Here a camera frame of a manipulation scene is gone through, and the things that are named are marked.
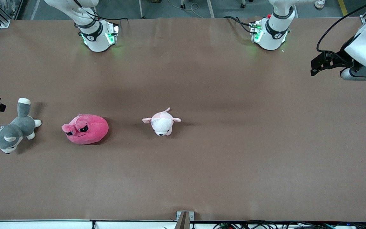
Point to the brown table cover sheet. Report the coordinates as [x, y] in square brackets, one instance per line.
[202, 178]

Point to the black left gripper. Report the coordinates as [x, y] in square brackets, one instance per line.
[341, 55]

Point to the metal table edge bracket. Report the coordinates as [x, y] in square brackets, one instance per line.
[184, 218]

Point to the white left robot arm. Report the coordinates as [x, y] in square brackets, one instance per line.
[273, 36]

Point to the pale pink white plush puppy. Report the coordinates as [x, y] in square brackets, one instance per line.
[161, 124]

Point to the grey white husky plush toy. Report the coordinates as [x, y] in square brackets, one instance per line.
[11, 132]

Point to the round hot pink plush toy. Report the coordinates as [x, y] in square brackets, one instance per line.
[89, 132]

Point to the white shoe of a person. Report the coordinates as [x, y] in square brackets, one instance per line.
[320, 3]

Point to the white table edge rail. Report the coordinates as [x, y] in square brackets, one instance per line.
[43, 224]

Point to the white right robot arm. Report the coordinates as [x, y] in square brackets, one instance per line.
[95, 39]

